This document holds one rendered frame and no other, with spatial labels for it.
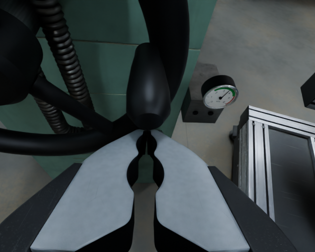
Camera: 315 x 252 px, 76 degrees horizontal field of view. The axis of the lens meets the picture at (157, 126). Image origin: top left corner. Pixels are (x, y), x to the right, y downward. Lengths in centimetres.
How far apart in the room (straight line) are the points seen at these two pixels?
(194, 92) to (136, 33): 17
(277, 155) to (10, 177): 115
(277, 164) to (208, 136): 37
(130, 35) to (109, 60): 6
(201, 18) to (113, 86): 21
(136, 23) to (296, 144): 90
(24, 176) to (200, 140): 85
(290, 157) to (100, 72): 85
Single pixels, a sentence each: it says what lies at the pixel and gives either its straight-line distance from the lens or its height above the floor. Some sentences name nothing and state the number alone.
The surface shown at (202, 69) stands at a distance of 49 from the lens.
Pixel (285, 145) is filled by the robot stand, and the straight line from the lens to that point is 105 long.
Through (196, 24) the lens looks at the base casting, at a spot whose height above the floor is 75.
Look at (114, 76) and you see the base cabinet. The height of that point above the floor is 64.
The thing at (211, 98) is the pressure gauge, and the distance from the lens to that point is 38.
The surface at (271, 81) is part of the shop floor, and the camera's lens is 170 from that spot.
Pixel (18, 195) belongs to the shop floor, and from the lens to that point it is 106.
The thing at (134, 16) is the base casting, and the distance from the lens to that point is 34.
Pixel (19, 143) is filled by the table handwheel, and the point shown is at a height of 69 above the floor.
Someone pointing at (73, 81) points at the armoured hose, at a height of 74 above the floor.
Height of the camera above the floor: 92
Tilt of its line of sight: 55 degrees down
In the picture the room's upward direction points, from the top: 12 degrees clockwise
